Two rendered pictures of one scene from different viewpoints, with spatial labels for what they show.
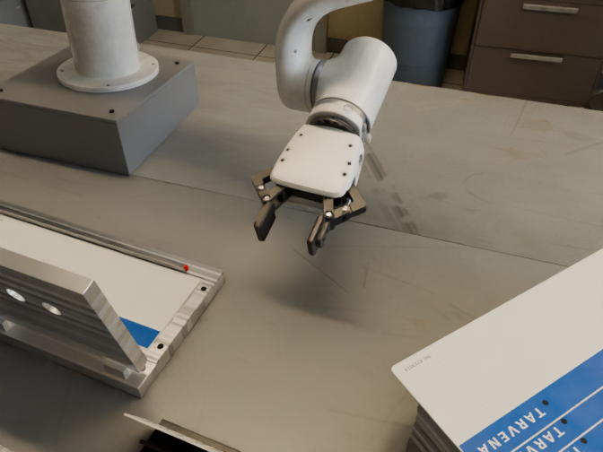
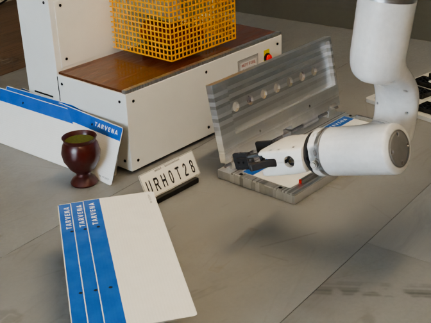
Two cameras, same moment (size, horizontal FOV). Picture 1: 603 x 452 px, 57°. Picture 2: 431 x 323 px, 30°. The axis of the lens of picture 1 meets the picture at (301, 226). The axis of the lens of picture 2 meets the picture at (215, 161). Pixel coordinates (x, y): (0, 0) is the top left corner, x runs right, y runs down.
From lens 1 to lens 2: 159 cm
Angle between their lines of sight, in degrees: 87
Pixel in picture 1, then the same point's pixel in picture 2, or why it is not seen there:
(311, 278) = (282, 235)
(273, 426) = (176, 209)
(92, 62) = not seen: outside the picture
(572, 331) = (131, 250)
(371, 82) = (344, 138)
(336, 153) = (288, 143)
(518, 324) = (150, 234)
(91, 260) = not seen: hidden behind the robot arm
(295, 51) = (378, 104)
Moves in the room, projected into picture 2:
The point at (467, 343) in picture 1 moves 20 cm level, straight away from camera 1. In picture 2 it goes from (150, 215) to (234, 254)
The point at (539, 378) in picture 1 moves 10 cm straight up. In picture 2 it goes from (112, 229) to (106, 176)
